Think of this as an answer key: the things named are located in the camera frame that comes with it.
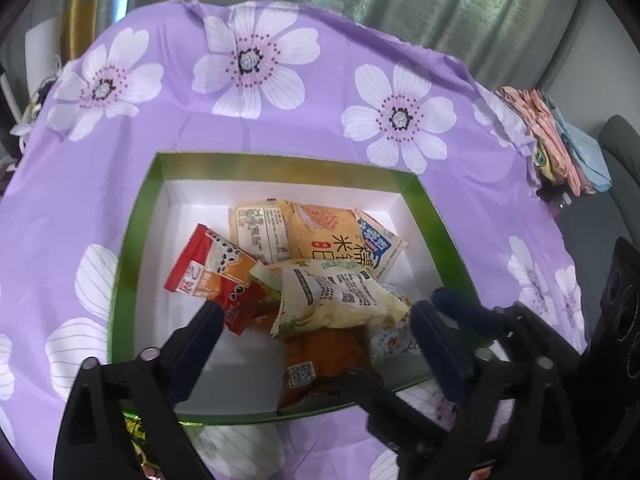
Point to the pink patterned folded clothes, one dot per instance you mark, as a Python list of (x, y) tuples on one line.
[(540, 130)]

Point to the orange snack packet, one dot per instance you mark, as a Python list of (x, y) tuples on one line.
[(325, 355)]

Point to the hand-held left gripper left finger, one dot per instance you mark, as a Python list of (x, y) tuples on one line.
[(195, 355)]

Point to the red snack packet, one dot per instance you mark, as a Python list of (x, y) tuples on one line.
[(210, 270)]

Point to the green cardboard box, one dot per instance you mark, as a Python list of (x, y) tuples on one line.
[(200, 210)]

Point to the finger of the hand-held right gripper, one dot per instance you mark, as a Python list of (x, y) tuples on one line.
[(465, 310), (395, 420)]

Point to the yellow snack packet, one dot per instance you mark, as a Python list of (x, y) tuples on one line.
[(320, 230)]

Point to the purple floral cloth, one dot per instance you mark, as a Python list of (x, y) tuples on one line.
[(325, 150)]

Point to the grey green curtain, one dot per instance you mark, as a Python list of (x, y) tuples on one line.
[(425, 0)]

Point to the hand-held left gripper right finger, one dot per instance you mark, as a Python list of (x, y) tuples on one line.
[(445, 355)]

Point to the small white snack packet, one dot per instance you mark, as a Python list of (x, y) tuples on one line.
[(395, 342)]

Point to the yellow curtain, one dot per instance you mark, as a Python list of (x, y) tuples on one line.
[(85, 10)]

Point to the dark gold snack packet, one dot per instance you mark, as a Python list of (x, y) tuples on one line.
[(137, 435)]

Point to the light blue folded cloth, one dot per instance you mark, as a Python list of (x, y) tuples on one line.
[(590, 155)]

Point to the grey sofa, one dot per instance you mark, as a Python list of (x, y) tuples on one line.
[(620, 170)]

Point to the white blue snack packet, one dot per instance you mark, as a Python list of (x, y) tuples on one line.
[(382, 245)]

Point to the white green snack packet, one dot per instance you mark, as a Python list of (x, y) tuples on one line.
[(330, 295)]

